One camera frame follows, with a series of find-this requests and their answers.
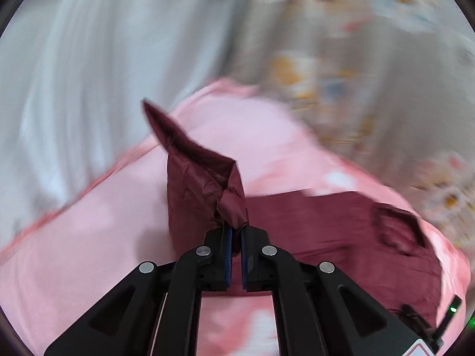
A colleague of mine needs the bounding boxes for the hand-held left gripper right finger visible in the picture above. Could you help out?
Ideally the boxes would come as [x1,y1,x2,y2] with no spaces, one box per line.
[240,225,427,356]

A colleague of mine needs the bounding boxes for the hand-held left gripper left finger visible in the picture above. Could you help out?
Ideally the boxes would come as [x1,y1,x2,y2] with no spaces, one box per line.
[44,226,234,356]

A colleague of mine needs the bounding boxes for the maroon puffer jacket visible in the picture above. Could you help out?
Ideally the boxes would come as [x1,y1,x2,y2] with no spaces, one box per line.
[143,98,451,328]

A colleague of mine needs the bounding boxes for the pink printed blanket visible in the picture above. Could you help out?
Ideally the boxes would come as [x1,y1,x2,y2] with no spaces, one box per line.
[0,78,472,356]

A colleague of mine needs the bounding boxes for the white cloth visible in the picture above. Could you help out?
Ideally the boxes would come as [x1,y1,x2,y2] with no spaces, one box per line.
[0,0,260,247]

